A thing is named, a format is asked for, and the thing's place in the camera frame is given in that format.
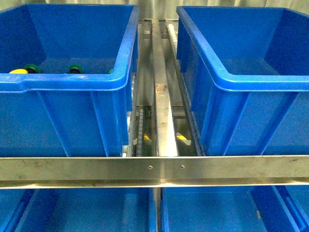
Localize blue lower bin left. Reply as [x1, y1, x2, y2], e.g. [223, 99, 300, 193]
[0, 188, 156, 232]

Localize blue lower bin right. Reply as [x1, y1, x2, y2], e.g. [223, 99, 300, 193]
[161, 186, 309, 232]

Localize empty blue target bin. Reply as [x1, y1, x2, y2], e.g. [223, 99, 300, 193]
[177, 6, 309, 156]

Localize steel front shelf rail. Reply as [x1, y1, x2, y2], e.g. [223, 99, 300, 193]
[0, 155, 309, 189]

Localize steel centre divider rail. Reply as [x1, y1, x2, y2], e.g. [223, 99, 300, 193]
[151, 19, 179, 157]

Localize white roller track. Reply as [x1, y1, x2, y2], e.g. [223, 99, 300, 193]
[136, 108, 144, 157]
[167, 24, 178, 60]

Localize blue bin with buttons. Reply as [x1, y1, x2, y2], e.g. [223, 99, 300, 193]
[0, 4, 139, 157]

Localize white roller track right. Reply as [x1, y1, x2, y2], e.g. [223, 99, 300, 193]
[167, 24, 178, 60]

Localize grey corrugated back curtain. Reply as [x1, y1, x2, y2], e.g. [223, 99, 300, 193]
[0, 0, 309, 19]

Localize white roller track left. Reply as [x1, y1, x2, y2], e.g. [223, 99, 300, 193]
[136, 108, 144, 157]

